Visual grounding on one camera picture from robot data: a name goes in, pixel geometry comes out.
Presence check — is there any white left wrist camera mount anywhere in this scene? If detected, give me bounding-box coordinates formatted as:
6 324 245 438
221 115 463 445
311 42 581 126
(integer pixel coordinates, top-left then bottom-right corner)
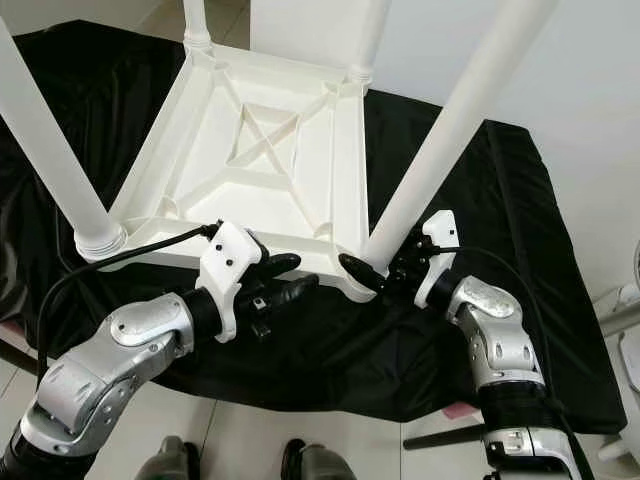
198 222 266 344

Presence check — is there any grey robot foot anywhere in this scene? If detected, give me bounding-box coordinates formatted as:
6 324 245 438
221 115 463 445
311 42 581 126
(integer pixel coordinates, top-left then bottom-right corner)
145 437 201 480
282 438 361 480

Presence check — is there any grey right robot foot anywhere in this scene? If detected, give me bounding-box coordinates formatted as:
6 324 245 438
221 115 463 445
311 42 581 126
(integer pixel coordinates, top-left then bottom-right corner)
282 438 361 480

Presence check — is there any grey left robot foot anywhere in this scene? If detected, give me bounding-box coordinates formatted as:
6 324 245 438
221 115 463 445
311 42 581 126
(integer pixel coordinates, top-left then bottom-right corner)
145 437 201 480

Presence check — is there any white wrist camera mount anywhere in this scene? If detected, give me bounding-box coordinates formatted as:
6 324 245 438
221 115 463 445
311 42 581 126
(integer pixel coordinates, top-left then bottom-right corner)
412 210 459 306
198 222 266 344

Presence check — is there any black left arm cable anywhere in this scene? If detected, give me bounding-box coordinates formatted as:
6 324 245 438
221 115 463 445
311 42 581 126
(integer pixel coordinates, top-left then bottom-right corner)
35 222 223 386

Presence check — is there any black table cloth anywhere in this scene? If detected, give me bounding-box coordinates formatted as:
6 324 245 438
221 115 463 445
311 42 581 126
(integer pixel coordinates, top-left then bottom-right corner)
0 18 629 436

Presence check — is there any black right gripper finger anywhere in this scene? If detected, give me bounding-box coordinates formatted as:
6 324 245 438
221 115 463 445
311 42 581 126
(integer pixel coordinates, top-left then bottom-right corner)
337 252 390 294

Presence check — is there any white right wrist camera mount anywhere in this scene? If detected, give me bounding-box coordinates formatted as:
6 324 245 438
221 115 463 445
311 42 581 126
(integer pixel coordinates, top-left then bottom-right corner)
412 210 459 306

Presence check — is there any black metal table leg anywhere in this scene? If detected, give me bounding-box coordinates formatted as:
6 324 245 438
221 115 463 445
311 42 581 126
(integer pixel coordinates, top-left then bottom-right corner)
402 425 486 451
0 340 36 376

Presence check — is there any white plastic table leg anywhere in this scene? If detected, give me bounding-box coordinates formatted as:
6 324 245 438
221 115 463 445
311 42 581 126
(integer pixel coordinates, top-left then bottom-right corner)
345 0 391 86
182 0 213 53
363 0 561 276
0 30 129 261

